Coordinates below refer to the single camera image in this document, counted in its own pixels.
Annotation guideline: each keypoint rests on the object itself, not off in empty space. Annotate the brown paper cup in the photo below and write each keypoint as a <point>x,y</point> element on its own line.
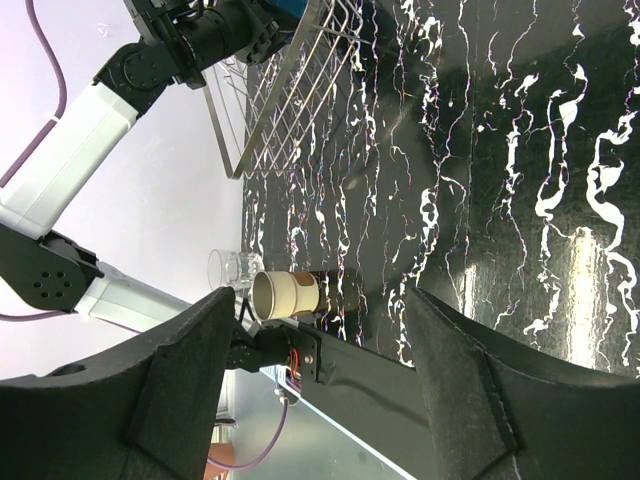
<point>281,294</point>

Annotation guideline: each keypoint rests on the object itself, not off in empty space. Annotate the clear plastic cup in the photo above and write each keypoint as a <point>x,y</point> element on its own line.
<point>233,269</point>

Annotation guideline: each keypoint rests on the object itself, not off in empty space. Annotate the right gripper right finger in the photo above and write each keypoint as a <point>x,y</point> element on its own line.
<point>498,409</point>

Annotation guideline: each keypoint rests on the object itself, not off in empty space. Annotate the dark blue ceramic mug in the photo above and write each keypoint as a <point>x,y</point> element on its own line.
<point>295,8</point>

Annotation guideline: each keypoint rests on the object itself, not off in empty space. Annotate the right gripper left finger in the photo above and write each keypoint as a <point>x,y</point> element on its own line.
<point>143,409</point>

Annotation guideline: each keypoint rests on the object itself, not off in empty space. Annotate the wire dish rack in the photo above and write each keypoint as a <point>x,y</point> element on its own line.
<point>264,110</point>

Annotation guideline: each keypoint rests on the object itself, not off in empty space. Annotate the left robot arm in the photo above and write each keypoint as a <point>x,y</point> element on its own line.
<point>178,41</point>

